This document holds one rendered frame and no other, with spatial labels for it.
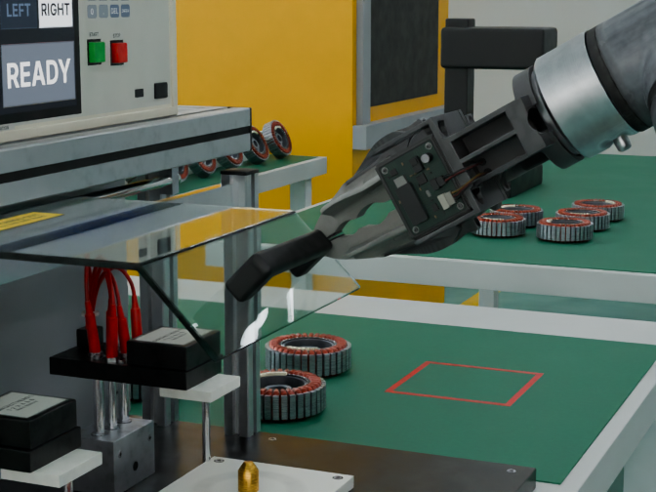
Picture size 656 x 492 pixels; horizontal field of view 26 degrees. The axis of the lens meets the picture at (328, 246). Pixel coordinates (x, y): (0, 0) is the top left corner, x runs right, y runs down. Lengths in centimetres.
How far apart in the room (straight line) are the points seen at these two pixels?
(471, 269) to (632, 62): 173
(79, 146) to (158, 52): 20
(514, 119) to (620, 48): 8
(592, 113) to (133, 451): 64
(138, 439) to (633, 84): 66
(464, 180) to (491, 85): 555
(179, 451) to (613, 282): 124
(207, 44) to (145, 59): 356
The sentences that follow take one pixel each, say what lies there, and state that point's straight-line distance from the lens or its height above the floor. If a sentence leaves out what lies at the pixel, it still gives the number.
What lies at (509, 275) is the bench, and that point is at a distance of 260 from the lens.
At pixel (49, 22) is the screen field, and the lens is 123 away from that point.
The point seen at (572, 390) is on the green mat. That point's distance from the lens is 179.
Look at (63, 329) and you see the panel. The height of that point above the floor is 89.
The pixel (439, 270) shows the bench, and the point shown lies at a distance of 263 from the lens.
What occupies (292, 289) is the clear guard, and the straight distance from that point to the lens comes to 102.
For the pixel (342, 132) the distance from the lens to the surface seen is 473.
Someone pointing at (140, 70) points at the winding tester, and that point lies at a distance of 135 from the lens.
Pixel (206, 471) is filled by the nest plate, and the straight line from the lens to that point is 138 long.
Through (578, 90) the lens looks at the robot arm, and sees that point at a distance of 92.
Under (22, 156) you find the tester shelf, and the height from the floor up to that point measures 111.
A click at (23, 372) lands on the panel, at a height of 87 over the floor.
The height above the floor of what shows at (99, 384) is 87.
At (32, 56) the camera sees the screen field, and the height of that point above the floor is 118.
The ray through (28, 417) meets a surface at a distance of 109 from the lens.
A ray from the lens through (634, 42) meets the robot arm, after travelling 91.
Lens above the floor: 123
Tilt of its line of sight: 10 degrees down
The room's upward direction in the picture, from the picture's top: straight up
